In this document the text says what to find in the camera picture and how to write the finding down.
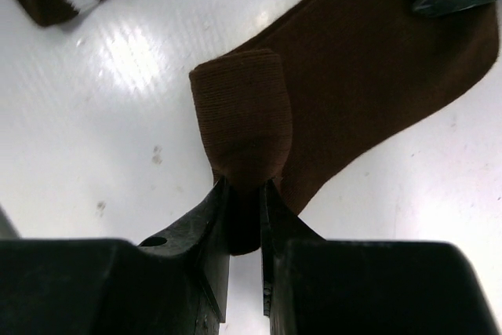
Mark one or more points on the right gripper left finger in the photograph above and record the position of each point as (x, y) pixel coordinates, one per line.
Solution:
(174, 282)

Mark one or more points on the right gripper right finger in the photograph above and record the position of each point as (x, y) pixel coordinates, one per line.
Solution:
(317, 286)

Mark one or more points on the dark brown striped sock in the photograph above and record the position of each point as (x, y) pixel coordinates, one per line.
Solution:
(323, 84)

